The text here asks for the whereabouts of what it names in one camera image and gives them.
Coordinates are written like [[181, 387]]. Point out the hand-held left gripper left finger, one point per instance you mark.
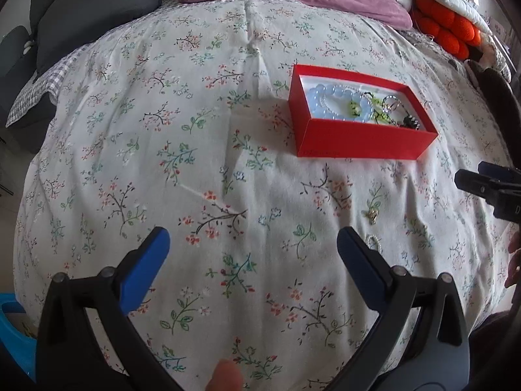
[[146, 271]]

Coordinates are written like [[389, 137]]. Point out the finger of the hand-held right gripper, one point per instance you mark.
[[474, 183], [500, 171]]

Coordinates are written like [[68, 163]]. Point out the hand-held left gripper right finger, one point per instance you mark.
[[362, 271]]

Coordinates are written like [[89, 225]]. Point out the small gold charm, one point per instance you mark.
[[372, 212]]

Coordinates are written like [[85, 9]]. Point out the dark charm hair clip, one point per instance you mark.
[[410, 123]]

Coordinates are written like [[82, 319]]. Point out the silver bangles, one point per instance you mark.
[[391, 104]]

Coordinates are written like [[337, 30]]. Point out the red cardboard box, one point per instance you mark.
[[358, 140]]

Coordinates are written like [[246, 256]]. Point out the person's right hand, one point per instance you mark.
[[515, 260]]

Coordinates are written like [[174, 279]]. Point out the person's left hand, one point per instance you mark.
[[224, 376]]

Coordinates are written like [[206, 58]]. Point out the dark brown plush item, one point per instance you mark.
[[494, 89]]

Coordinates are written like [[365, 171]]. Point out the floral duvet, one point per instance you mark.
[[163, 150]]

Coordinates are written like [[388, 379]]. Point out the blue plastic stool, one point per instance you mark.
[[16, 334]]

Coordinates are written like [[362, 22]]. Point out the orange knitted cushion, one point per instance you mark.
[[445, 22]]

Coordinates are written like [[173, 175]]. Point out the grey checkered bedsheet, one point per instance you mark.
[[36, 85]]

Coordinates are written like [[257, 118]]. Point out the grey padded chair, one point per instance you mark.
[[14, 47]]

